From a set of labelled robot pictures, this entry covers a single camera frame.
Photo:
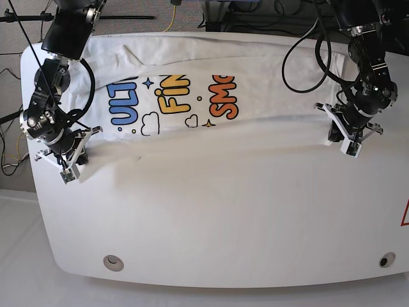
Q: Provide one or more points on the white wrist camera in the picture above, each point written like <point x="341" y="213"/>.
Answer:
<point x="69" y="174"/>
<point x="350" y="147"/>

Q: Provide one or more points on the black tripod stand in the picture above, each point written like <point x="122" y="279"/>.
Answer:
<point x="10" y="17"/>

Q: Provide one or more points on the red triangle sticker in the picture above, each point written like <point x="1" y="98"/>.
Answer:
<point x="405" y="219"/>

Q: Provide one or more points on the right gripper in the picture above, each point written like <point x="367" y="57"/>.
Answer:
<point x="67" y="148"/>

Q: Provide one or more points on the table grommet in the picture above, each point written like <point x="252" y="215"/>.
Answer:
<point x="113" y="263"/>
<point x="387" y="260"/>

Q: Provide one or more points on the left table grommet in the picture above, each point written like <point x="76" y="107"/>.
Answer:
<point x="113" y="263"/>

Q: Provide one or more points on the right table grommet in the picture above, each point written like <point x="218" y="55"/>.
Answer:
<point x="387" y="260"/>

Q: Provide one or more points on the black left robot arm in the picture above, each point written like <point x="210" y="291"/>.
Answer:
<point x="372" y="91"/>

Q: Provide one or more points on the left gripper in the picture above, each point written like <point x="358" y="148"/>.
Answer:
<point x="352" y="120"/>

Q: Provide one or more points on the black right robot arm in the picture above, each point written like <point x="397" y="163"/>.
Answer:
<point x="44" y="120"/>

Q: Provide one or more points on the white printed T-shirt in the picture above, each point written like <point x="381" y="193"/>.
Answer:
<point x="145" y="88"/>

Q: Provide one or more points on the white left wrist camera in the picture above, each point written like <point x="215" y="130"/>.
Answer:
<point x="350" y="147"/>

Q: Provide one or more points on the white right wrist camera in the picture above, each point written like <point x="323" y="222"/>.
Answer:
<point x="69" y="174"/>

